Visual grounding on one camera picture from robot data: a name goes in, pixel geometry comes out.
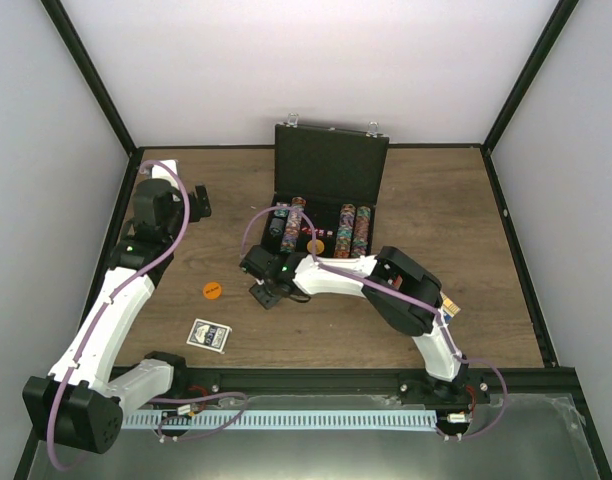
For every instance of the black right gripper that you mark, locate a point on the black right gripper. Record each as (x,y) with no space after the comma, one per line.
(267,301)

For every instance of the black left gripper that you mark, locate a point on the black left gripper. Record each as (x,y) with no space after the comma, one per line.
(195,214)

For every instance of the orange round button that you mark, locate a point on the orange round button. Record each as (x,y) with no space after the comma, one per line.
(316,246)
(212,290)

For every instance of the black poker chip case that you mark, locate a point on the black poker chip case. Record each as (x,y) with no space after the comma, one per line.
(328,167)

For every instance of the blue yellow card deck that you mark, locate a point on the blue yellow card deck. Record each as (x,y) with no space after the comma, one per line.
(449,308)

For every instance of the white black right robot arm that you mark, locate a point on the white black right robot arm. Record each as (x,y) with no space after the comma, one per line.
(406,296)

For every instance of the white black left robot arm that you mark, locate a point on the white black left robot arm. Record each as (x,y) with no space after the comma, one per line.
(79,404)

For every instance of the tall poker chip row left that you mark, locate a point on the tall poker chip row left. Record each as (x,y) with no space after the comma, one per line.
(293,225)

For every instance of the black round cup in case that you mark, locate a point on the black round cup in case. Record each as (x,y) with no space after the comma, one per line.
(276,227)

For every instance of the blue white card deck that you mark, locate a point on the blue white card deck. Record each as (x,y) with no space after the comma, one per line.
(209,335)

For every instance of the short poker chip stack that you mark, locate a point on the short poker chip stack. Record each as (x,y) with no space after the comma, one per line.
(283,209)

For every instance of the red dice row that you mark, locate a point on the red dice row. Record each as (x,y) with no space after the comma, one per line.
(319,233)

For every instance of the poker chip row right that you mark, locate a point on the poker chip row right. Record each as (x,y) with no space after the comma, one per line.
(359,245)

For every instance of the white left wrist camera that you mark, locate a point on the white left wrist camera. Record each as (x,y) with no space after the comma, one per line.
(161,169)

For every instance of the light blue slotted cable duct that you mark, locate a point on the light blue slotted cable duct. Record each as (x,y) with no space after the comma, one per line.
(389,420)

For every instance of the black front mounting rail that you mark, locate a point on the black front mounting rail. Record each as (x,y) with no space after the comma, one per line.
(412,386)

